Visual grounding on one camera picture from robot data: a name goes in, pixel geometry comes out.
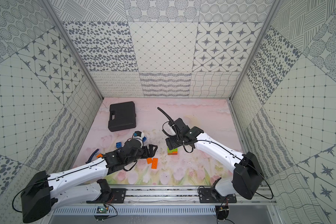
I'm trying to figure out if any black plastic case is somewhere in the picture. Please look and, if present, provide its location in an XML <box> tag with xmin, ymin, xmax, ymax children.
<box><xmin>108</xmin><ymin>101</ymin><xmax>136</xmax><ymax>132</ymax></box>

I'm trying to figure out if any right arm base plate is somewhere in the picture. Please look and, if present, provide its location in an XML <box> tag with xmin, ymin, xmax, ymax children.
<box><xmin>197</xmin><ymin>186</ymin><xmax>237</xmax><ymax>203</ymax></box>

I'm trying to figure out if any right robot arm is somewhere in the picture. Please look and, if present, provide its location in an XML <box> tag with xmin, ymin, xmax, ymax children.
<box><xmin>166</xmin><ymin>131</ymin><xmax>264</xmax><ymax>202</ymax></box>

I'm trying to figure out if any green circuit board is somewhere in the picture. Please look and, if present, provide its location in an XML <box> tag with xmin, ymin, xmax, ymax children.
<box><xmin>95</xmin><ymin>206</ymin><xmax>109</xmax><ymax>216</ymax></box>

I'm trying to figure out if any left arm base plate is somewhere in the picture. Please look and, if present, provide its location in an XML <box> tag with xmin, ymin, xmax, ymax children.
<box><xmin>86</xmin><ymin>189</ymin><xmax>127</xmax><ymax>204</ymax></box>

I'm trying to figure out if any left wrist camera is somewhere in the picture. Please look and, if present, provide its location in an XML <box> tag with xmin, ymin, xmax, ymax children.
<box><xmin>133</xmin><ymin>131</ymin><xmax>144</xmax><ymax>140</ymax></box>

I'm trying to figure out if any green long lego brick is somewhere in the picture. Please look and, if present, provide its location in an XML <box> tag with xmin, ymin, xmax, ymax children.
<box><xmin>167</xmin><ymin>148</ymin><xmax>178</xmax><ymax>153</ymax></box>

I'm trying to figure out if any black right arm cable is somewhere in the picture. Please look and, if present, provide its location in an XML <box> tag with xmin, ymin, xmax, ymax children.
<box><xmin>157</xmin><ymin>107</ymin><xmax>180</xmax><ymax>138</ymax></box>

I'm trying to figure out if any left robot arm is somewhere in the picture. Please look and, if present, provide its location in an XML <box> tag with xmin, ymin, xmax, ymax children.
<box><xmin>20</xmin><ymin>138</ymin><xmax>158</xmax><ymax>224</ymax></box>

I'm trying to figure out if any aluminium front rail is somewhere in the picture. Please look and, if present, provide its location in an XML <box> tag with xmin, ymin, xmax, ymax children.
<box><xmin>44</xmin><ymin>184</ymin><xmax>278</xmax><ymax>206</ymax></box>

